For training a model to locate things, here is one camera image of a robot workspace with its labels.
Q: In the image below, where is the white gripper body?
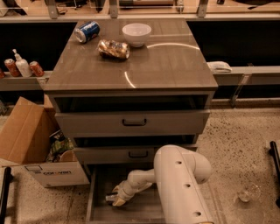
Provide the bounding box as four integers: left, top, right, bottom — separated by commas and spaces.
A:
117, 180, 152, 201

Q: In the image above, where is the silver redbull can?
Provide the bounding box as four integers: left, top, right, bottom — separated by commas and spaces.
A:
105, 195, 116, 204

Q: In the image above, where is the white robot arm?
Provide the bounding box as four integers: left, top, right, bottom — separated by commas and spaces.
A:
112, 144, 214, 224

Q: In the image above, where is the grey open bottom drawer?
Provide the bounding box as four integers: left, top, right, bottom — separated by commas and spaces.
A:
86, 163, 166, 224

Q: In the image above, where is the grey middle drawer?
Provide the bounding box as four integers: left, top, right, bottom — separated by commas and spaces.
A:
74, 146, 158, 165

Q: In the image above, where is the grey top drawer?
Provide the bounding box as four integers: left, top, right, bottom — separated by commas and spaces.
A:
55, 110, 209, 137

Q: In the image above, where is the grey drawer cabinet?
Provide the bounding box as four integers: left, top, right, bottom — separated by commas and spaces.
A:
44, 18, 219, 224

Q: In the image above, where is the crushed gold can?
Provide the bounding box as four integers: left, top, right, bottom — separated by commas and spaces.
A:
98, 39, 130, 60

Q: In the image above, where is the red soda can right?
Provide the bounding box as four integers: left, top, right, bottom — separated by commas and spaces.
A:
30, 61, 45, 77

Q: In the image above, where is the red soda can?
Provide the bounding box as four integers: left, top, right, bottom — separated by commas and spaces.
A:
30, 61, 45, 77
4, 59, 20, 77

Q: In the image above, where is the blue pepsi can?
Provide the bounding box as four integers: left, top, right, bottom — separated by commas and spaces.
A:
74, 21, 100, 44

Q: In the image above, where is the red soda can left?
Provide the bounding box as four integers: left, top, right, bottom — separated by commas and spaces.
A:
4, 59, 20, 77

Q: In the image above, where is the white printed cardboard box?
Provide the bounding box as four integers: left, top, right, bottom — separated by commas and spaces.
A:
24, 162, 89, 187

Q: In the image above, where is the green snack bag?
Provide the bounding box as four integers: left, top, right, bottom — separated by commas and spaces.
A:
45, 130, 76, 162

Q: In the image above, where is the brown cardboard box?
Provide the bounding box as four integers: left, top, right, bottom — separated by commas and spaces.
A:
0, 97, 58, 164

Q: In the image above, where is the black bar left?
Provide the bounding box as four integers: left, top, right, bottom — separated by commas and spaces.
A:
0, 167, 12, 224

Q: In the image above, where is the black bar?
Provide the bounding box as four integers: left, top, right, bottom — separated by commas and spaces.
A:
0, 167, 12, 224
269, 141, 280, 208

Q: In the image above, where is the clear glass on floor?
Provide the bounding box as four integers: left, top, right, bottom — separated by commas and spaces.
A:
237, 182, 261, 203

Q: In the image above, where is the white folded cloth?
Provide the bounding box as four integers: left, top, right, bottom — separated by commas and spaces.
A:
207, 61, 232, 73

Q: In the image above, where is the black bar right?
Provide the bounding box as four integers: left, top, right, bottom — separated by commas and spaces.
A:
269, 141, 280, 208

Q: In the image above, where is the white bowl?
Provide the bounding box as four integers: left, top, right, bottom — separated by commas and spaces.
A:
122, 23, 151, 47

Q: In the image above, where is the white pump bottle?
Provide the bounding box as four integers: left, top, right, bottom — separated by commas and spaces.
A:
12, 49, 32, 77

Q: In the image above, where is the grey wall shelf ledge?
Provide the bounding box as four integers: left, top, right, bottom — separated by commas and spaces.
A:
0, 71, 53, 91

